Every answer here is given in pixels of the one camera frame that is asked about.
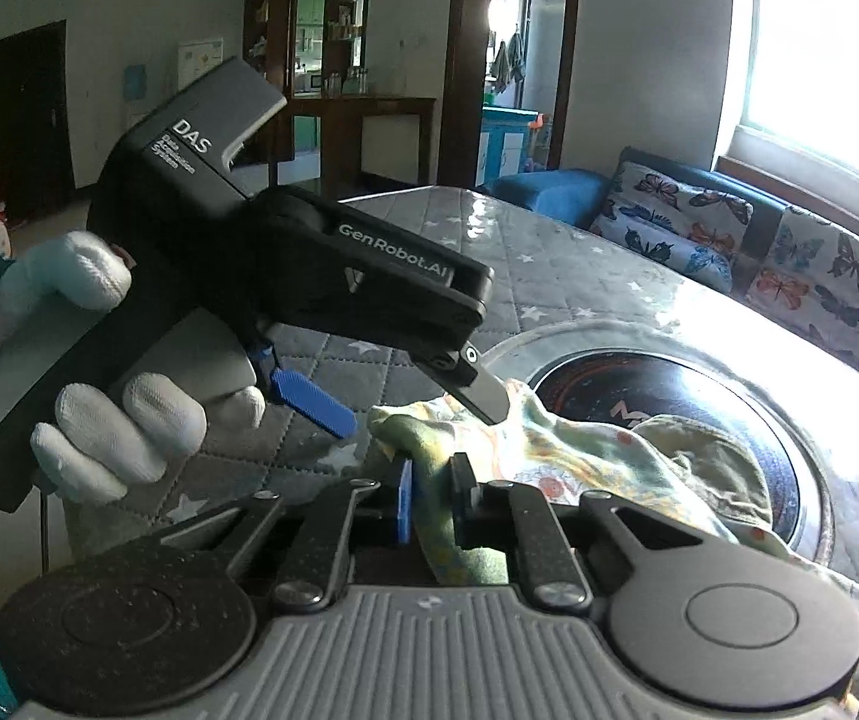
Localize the grey quilted star table cover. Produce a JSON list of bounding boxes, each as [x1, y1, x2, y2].
[[62, 186, 859, 720]]

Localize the dark wooden door frame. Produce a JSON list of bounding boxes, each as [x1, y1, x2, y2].
[[448, 0, 585, 190]]

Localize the green patterned baby garment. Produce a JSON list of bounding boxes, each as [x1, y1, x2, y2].
[[367, 379, 859, 720]]

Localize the round black induction hob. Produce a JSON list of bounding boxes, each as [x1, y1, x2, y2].
[[485, 319, 837, 565]]

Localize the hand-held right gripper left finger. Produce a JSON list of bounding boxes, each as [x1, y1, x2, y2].
[[143, 456, 416, 611]]

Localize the blue sofa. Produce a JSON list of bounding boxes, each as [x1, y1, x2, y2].
[[489, 146, 859, 362]]

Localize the blue white cabinet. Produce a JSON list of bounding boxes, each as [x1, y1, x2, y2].
[[476, 106, 548, 190]]

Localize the large butterfly print cushion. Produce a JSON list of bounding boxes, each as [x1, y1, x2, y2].
[[743, 205, 859, 362]]

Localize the hanging clothes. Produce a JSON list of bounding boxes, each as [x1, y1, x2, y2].
[[490, 33, 528, 96]]

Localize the wall poster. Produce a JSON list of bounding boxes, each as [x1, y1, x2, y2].
[[176, 37, 227, 95]]

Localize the tall wooden shelf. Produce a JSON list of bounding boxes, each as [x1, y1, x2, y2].
[[244, 0, 372, 100]]

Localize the person's left hand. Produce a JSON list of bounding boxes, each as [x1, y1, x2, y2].
[[0, 230, 268, 506]]

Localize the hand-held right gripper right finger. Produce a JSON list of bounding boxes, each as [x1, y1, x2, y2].
[[449, 452, 740, 610]]

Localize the black cable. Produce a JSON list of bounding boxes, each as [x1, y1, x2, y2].
[[0, 486, 53, 653]]

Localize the dark wooden door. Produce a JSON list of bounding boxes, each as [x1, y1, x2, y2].
[[0, 20, 76, 227]]

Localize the dark wooden sideboard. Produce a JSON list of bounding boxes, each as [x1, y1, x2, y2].
[[250, 95, 440, 197]]

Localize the window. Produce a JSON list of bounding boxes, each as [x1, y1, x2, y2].
[[728, 0, 859, 194]]

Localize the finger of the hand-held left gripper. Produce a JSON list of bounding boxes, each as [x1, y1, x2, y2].
[[248, 343, 361, 441], [428, 347, 513, 427]]

